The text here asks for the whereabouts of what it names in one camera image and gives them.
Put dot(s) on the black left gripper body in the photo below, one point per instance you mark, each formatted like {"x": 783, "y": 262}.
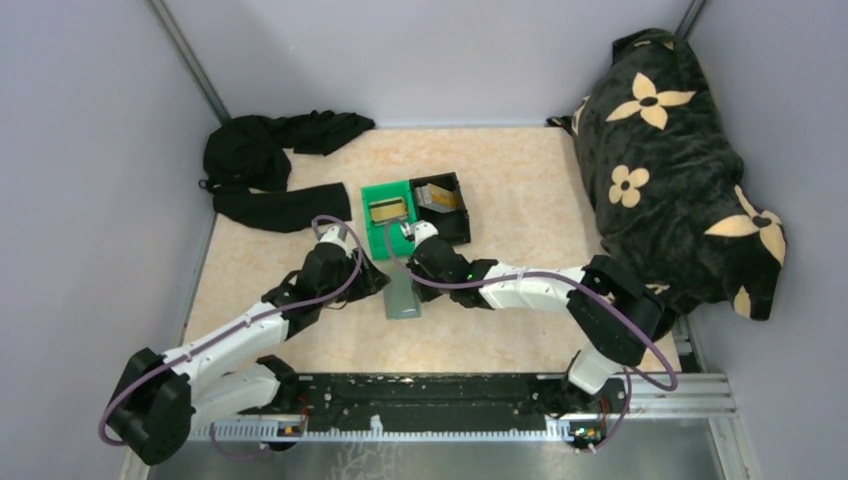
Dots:
{"x": 362, "y": 284}

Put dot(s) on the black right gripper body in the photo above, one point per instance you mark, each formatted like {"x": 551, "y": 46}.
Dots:
{"x": 419, "y": 274}

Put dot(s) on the sage green card holder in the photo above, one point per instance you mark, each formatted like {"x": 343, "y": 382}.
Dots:
{"x": 400, "y": 301}

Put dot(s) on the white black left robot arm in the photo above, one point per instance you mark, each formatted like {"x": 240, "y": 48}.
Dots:
{"x": 161, "y": 398}

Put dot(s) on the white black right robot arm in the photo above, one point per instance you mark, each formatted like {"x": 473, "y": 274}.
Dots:
{"x": 615, "y": 311}

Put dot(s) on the gold credit card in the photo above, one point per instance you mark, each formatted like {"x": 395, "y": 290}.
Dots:
{"x": 440, "y": 199}

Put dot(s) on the card stack in green bin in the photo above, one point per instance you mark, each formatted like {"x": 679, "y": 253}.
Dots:
{"x": 384, "y": 211}

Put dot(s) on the green plastic bin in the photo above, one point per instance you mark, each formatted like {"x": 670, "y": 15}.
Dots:
{"x": 380, "y": 237}

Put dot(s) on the black plastic bin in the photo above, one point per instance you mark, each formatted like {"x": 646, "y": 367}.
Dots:
{"x": 454, "y": 226}

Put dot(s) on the black cloth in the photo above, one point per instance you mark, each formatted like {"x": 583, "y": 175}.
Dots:
{"x": 247, "y": 168}

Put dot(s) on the black floral blanket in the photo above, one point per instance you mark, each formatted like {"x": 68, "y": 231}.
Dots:
{"x": 665, "y": 183}

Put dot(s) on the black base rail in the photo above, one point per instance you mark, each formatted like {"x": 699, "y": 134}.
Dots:
{"x": 462, "y": 403}

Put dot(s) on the aluminium frame rail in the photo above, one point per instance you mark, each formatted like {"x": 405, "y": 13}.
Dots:
{"x": 697, "y": 396}

